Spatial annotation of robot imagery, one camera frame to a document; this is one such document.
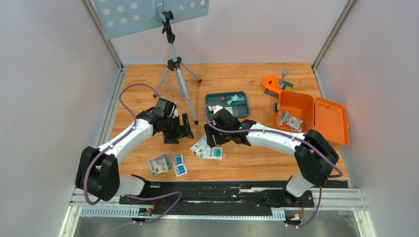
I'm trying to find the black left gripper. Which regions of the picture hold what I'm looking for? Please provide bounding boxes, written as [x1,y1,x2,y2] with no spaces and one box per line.
[162,113,195,145]

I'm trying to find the white teal gauze packet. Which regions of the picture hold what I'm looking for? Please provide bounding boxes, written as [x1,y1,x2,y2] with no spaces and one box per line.
[200,147,224,159]

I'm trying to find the white teal dressing packet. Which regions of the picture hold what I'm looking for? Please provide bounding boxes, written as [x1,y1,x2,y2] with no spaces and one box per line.
[190,135,209,156]

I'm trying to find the clear bag bandage pack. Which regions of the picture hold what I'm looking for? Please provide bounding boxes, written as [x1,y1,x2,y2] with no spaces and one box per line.
[147,151,174,176]

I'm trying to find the clear bag teal gauze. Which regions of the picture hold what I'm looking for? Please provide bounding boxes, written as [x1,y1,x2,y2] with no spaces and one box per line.
[225,107,238,117]

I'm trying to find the teal divided tray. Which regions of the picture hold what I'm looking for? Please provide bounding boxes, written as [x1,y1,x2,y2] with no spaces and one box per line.
[205,91,250,119]

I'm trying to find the teal sachet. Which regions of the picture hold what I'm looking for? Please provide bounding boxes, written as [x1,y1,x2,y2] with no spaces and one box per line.
[233,95,245,101]
[226,96,235,105]

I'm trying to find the clear bag cotton swabs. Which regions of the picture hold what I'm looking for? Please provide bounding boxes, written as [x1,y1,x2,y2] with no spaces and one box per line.
[277,110,284,126]

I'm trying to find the teal header tape bag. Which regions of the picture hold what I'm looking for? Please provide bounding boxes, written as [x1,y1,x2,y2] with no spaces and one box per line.
[281,111,303,131]

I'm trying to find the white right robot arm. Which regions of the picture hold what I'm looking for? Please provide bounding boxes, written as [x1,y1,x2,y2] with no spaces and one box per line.
[204,104,342,206]

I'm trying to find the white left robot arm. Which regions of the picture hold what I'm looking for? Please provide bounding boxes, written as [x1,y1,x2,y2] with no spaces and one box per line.
[75,98,194,204]

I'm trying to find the orange medicine box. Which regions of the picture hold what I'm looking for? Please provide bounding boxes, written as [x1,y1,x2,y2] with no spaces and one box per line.
[273,90,349,146]

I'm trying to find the blue alcohol pad pair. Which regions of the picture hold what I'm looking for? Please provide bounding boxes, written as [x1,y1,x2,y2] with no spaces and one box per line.
[173,155,187,177]

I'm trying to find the grey tripod stand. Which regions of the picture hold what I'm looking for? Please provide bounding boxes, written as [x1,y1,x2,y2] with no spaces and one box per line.
[156,10,202,125]

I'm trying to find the perforated grey panel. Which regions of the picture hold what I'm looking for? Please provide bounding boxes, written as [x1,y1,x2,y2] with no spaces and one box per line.
[93,0,210,40]

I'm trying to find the orange ring toy stand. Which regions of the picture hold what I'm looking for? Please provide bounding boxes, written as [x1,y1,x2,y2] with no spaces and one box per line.
[262,69,293,98]

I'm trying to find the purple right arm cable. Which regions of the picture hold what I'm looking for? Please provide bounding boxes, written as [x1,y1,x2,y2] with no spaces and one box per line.
[203,103,343,229]

